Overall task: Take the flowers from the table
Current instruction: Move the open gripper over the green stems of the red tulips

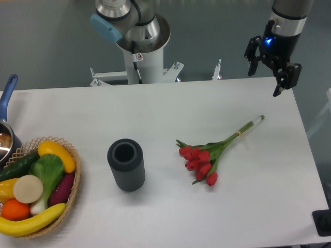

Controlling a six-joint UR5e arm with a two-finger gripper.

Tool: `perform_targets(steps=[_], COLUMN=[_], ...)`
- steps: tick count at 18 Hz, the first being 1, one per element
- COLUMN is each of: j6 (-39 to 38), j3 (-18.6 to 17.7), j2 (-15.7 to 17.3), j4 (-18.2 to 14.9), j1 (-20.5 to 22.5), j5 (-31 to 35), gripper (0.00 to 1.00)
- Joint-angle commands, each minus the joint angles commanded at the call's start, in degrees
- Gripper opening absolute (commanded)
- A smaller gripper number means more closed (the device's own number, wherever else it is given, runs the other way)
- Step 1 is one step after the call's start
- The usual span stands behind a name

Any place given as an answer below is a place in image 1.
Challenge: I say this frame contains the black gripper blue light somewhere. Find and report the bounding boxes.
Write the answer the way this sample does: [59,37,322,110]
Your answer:
[244,19,302,97]

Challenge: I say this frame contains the red tulip bouquet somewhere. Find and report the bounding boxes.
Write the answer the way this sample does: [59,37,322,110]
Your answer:
[176,115,265,187]

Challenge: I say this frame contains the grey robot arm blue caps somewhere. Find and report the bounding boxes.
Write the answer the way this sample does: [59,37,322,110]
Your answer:
[91,1,313,97]

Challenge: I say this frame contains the black device at right edge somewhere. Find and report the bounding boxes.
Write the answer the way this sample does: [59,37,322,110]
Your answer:
[312,209,331,237]

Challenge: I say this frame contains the dark grey ribbed vase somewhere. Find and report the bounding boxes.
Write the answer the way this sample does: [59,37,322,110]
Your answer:
[107,138,145,192]

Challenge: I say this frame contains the yellow squash upper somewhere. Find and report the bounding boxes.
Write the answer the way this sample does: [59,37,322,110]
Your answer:
[37,140,76,173]

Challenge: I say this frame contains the green bok choy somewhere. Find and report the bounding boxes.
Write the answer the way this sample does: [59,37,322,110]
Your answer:
[28,154,64,215]

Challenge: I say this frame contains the purple sweet potato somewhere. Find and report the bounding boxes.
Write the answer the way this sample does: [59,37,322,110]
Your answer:
[49,174,74,206]

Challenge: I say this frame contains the woven wicker basket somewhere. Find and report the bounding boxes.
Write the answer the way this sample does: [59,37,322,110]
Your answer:
[1,136,81,238]

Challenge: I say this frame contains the dark green cucumber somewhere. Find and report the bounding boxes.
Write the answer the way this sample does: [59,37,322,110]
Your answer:
[1,151,40,181]

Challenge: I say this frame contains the beige round slice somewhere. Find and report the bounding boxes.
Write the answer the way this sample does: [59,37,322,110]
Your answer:
[13,175,43,204]

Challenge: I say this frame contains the yellow bell pepper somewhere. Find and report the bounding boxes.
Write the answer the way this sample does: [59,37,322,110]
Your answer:
[0,178,18,203]

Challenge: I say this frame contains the orange fruit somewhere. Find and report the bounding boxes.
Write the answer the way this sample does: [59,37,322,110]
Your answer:
[1,199,30,221]

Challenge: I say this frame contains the long yellow banana squash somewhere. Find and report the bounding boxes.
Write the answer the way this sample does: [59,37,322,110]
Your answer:
[1,203,66,237]

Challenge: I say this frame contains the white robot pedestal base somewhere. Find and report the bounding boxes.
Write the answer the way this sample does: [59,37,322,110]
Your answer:
[90,47,184,86]

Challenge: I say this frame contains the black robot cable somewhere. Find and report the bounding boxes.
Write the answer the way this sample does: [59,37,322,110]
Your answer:
[130,40,144,85]

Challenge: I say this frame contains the blue handled saucepan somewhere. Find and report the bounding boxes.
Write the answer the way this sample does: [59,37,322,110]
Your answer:
[1,74,21,170]

